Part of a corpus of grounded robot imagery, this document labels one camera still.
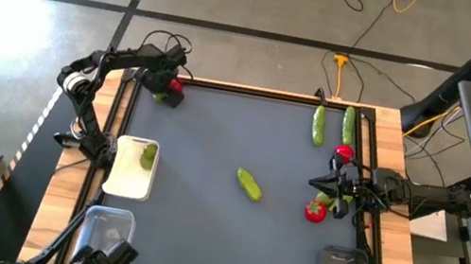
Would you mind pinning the red toy tomato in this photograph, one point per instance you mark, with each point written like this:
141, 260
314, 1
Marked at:
344, 152
176, 85

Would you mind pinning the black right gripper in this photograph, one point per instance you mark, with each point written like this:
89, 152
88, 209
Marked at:
351, 182

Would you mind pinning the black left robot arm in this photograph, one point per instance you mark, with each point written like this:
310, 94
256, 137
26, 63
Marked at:
133, 57

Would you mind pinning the dark floor mat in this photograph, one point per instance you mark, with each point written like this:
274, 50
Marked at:
22, 202

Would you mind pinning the black and white striped tape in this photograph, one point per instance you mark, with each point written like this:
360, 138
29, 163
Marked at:
10, 171

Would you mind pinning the white flat box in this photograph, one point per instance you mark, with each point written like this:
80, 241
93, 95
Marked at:
433, 227

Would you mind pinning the clear plastic bin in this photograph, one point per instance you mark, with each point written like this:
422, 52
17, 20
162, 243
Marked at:
107, 223

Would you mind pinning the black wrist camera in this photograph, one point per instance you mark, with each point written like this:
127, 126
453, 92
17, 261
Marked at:
341, 208
176, 54

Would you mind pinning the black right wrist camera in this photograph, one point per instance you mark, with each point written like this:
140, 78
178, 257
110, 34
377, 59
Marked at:
341, 208

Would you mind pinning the cream white plastic basket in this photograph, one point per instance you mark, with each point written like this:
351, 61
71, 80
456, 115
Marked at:
125, 176

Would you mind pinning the black frame clamp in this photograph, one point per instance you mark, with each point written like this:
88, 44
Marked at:
321, 97

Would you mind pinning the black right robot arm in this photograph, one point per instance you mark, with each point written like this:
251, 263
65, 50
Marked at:
421, 197

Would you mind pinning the red tomato with green calyx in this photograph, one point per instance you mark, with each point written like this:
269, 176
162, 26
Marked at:
315, 211

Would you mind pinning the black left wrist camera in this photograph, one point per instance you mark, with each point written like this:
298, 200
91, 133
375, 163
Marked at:
176, 54

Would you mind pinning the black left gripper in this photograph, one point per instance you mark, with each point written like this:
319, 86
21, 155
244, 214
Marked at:
160, 77

